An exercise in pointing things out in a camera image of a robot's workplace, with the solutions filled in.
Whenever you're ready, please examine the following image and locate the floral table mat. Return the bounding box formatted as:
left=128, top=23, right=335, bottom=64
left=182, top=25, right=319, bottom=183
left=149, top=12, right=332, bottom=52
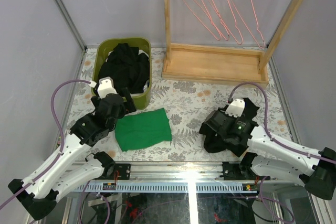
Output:
left=65, top=48, right=293, bottom=162

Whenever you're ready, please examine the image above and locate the pink wire hanger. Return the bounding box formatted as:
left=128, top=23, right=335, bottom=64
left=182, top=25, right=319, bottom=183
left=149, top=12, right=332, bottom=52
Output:
left=181, top=0, right=218, bottom=40

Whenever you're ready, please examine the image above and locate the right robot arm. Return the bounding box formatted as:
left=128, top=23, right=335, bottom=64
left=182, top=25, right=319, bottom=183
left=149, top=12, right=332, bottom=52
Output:
left=199, top=108, right=335, bottom=200

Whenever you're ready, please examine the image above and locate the wooden clothes rack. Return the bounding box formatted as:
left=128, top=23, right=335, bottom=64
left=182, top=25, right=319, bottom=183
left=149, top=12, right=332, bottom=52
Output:
left=162, top=0, right=303, bottom=88

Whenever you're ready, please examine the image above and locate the pink hanger of white shirt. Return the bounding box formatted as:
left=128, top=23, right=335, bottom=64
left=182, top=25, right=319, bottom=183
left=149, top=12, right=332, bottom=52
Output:
left=182, top=0, right=230, bottom=41

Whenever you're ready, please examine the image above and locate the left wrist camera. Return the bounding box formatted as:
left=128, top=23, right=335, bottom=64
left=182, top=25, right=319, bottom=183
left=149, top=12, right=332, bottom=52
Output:
left=89, top=77, right=117, bottom=99

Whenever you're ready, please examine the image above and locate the pink hanger of black shirt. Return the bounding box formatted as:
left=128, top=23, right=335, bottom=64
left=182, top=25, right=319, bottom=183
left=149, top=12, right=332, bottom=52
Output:
left=198, top=0, right=244, bottom=45

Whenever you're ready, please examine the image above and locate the green cloth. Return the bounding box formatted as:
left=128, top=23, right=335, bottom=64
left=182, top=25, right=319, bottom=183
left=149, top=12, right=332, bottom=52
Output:
left=114, top=108, right=172, bottom=152

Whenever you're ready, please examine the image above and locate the olive green plastic basket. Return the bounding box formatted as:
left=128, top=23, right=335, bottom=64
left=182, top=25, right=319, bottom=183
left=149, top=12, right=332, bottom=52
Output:
left=92, top=37, right=152, bottom=110

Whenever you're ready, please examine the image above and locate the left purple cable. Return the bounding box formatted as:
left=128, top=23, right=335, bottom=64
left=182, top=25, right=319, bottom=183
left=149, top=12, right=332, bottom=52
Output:
left=0, top=79, right=92, bottom=210

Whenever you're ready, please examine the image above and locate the white shirt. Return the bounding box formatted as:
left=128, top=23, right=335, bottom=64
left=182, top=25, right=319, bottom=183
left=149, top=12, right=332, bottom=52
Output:
left=107, top=48, right=151, bottom=96

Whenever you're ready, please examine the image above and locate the aluminium rail frame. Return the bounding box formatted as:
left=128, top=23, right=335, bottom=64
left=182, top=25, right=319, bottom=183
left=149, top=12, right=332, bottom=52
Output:
left=26, top=161, right=336, bottom=224

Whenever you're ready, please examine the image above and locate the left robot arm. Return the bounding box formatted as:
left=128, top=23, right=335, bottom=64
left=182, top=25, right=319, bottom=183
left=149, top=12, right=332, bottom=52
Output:
left=8, top=88, right=136, bottom=221

